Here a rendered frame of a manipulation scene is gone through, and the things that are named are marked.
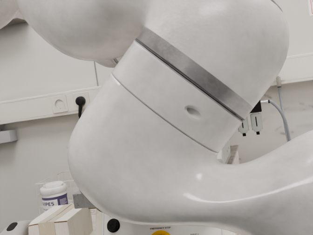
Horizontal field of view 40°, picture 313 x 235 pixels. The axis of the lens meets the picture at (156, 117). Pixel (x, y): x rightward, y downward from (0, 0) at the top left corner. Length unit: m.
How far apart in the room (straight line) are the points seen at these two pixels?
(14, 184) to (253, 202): 1.78
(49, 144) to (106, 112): 1.59
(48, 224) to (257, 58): 0.98
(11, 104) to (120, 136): 1.62
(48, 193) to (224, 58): 1.18
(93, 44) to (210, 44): 0.17
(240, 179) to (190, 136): 0.05
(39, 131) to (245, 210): 1.66
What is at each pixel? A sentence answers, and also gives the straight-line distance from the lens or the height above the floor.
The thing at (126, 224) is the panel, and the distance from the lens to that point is 1.09.
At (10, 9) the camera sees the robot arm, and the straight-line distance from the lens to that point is 0.66.
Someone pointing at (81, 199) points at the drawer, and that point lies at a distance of 0.87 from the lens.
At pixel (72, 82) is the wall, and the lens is 1.86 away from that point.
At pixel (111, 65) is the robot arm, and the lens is 1.07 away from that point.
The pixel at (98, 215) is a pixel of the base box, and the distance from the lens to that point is 1.12.
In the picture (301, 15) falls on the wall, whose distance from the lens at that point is 1.71.
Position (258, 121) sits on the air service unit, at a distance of 1.35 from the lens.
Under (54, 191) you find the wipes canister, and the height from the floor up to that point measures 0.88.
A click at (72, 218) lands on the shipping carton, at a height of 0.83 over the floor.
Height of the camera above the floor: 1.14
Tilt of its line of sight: 3 degrees down
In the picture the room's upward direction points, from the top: 8 degrees counter-clockwise
